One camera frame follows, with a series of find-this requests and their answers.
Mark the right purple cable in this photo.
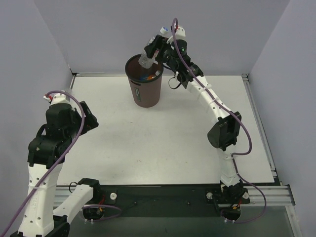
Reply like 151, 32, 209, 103
171, 17, 267, 224

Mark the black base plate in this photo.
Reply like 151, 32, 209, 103
83, 184, 250, 221

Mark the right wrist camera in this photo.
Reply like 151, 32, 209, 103
167, 25, 186, 44

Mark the blue label plastic bottle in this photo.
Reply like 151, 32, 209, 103
139, 70, 161, 81

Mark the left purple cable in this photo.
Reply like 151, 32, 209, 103
2, 91, 123, 237

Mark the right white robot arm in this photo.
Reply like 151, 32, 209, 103
144, 35, 244, 198

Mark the purple cable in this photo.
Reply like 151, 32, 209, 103
2, 91, 123, 237
171, 17, 267, 224

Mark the orange label plastic bottle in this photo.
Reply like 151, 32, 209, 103
143, 75, 156, 81

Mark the clear crumpled plastic bottle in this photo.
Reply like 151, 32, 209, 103
61, 88, 74, 100

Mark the brown plastic waste bin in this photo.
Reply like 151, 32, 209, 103
125, 54, 164, 108

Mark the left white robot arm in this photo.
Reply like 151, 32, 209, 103
12, 101, 102, 237

